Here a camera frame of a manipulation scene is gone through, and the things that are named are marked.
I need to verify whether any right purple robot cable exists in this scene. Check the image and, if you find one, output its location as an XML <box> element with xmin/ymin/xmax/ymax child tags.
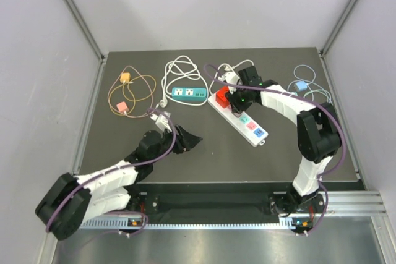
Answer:
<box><xmin>204</xmin><ymin>63</ymin><xmax>347</xmax><ymax>237</ymax></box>

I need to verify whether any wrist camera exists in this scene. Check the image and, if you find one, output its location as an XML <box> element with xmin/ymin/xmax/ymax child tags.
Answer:
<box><xmin>218</xmin><ymin>71</ymin><xmax>240</xmax><ymax>87</ymax></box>
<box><xmin>150</xmin><ymin>111</ymin><xmax>172</xmax><ymax>132</ymax></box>

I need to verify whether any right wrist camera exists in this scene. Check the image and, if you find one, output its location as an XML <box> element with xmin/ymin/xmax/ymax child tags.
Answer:
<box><xmin>218</xmin><ymin>71</ymin><xmax>240</xmax><ymax>87</ymax></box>

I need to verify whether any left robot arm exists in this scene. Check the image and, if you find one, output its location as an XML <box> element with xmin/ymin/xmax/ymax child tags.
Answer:
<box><xmin>35</xmin><ymin>125</ymin><xmax>203</xmax><ymax>241</ymax></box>

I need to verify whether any light blue charger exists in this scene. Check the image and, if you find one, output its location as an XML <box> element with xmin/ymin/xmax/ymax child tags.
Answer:
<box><xmin>293</xmin><ymin>81</ymin><xmax>308</xmax><ymax>92</ymax></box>

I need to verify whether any pink charging cable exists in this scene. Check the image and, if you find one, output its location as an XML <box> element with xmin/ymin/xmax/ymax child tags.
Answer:
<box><xmin>107</xmin><ymin>65</ymin><xmax>163</xmax><ymax>119</ymax></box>

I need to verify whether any yellow charging cable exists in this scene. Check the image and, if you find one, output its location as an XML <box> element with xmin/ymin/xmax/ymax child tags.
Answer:
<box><xmin>110</xmin><ymin>74</ymin><xmax>157</xmax><ymax>114</ymax></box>

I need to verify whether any yellow charger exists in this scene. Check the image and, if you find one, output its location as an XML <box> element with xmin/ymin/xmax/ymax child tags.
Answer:
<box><xmin>119</xmin><ymin>72</ymin><xmax>131</xmax><ymax>84</ymax></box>

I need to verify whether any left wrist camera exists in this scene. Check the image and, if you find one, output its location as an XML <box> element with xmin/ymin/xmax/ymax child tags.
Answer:
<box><xmin>150</xmin><ymin>111</ymin><xmax>172</xmax><ymax>132</ymax></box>

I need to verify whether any white power strip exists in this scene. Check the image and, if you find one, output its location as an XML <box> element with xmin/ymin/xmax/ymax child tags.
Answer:
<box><xmin>207</xmin><ymin>95</ymin><xmax>269</xmax><ymax>147</ymax></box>

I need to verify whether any white slotted cable duct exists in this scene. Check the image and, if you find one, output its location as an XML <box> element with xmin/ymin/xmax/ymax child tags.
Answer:
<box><xmin>79</xmin><ymin>215</ymin><xmax>309</xmax><ymax>231</ymax></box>

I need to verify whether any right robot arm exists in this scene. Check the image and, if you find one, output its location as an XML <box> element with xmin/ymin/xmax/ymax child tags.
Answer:
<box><xmin>222</xmin><ymin>66</ymin><xmax>343</xmax><ymax>212</ymax></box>

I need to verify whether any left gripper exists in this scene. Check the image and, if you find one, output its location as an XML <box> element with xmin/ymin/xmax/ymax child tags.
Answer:
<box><xmin>150</xmin><ymin>124</ymin><xmax>202</xmax><ymax>163</ymax></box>

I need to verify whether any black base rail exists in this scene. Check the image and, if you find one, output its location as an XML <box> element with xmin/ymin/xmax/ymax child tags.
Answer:
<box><xmin>126</xmin><ymin>182</ymin><xmax>324</xmax><ymax>224</ymax></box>

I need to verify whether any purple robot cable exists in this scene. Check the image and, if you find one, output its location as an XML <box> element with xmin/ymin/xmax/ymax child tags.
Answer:
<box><xmin>45</xmin><ymin>108</ymin><xmax>178</xmax><ymax>236</ymax></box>
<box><xmin>204</xmin><ymin>63</ymin><xmax>347</xmax><ymax>237</ymax></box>

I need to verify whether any red cube plug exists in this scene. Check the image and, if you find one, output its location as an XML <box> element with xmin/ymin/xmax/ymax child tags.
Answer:
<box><xmin>215</xmin><ymin>86</ymin><xmax>230</xmax><ymax>108</ymax></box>

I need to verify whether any teal power strip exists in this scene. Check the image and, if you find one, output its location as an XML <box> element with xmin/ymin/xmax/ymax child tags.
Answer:
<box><xmin>171</xmin><ymin>87</ymin><xmax>208</xmax><ymax>106</ymax></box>

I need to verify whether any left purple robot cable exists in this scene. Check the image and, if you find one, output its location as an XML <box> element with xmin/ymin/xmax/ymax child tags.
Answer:
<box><xmin>45</xmin><ymin>108</ymin><xmax>178</xmax><ymax>236</ymax></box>

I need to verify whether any salmon pink charger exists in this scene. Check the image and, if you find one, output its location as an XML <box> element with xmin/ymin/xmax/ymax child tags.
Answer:
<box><xmin>116</xmin><ymin>101</ymin><xmax>129</xmax><ymax>114</ymax></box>

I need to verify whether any white cord of teal strip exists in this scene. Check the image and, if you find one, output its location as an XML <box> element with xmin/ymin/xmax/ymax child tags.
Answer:
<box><xmin>155</xmin><ymin>55</ymin><xmax>210</xmax><ymax>110</ymax></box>

